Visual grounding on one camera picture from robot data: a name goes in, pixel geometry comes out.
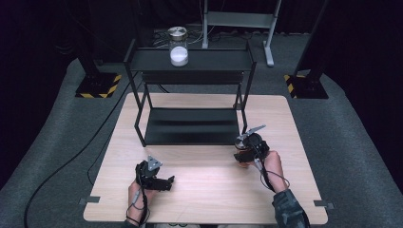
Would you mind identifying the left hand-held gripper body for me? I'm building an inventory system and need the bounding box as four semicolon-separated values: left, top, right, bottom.
135;155;163;190

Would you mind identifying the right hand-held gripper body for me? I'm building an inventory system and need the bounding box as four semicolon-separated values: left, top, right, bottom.
239;124;270;161

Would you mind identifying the black two-tier metal rack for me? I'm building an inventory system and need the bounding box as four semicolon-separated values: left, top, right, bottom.
123;38;258;148

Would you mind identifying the glass jar with white powder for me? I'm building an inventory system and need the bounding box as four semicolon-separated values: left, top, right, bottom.
166;26;190;67

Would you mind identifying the person's right hand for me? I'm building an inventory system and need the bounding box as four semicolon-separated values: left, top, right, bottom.
253;150;285;193

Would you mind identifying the person's left hand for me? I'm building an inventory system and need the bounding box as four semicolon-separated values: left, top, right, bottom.
127;181;157;219

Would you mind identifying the grey tape strip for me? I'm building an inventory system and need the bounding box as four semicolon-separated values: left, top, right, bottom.
313;199;336;210
78;196;101;206

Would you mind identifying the black stand with striped base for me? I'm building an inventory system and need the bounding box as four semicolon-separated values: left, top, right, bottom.
63;0;123;99
283;0;330;100

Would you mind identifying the grey metal stand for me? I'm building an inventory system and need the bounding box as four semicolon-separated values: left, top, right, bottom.
201;0;283;67

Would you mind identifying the thin black floor cable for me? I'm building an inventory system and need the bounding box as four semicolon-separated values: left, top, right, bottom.
86;80;144;187

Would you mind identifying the thick black floor cable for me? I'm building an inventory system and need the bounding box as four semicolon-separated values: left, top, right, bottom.
23;71;138;228

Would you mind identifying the bundle of floor cables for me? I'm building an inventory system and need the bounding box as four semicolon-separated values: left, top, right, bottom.
152;28;205;49

